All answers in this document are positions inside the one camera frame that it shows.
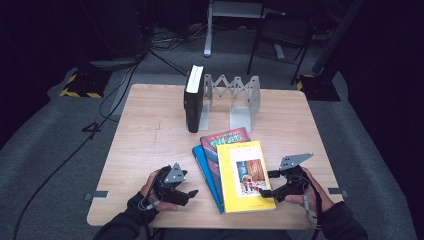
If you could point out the person's left hand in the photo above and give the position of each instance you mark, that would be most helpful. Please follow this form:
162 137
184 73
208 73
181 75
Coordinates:
148 195

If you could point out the grey tape strip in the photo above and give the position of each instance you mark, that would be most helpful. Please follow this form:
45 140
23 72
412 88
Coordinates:
337 192
96 195

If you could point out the blue book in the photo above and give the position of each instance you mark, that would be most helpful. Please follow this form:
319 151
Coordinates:
201 163

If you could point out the black equipment cabinet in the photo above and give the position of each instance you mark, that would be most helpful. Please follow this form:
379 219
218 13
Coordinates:
120 30

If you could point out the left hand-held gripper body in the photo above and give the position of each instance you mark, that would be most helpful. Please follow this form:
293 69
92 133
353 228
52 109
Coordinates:
168 190

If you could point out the black yellow striped base plate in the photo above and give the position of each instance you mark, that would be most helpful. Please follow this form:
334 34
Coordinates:
320 90
85 85

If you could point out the black hardcover book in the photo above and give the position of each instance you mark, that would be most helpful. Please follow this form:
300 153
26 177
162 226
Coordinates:
193 106

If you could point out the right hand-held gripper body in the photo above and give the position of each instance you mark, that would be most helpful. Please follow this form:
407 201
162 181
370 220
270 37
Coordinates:
295 183

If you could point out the yellow book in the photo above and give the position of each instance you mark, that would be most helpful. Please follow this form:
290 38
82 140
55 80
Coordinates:
240 193

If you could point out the slanted grey stand post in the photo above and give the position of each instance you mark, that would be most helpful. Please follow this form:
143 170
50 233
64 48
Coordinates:
336 36

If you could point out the red illustrated book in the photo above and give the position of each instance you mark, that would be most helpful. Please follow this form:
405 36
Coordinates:
210 143

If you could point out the white desk frame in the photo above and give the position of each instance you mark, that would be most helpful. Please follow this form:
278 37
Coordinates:
208 33

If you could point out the person's right hand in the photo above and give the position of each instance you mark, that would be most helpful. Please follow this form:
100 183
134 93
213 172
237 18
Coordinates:
316 196

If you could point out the black chair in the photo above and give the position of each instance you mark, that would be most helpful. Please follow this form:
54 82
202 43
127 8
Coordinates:
283 36

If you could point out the grey extendable book rack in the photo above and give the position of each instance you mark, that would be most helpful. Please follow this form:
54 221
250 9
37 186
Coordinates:
241 116

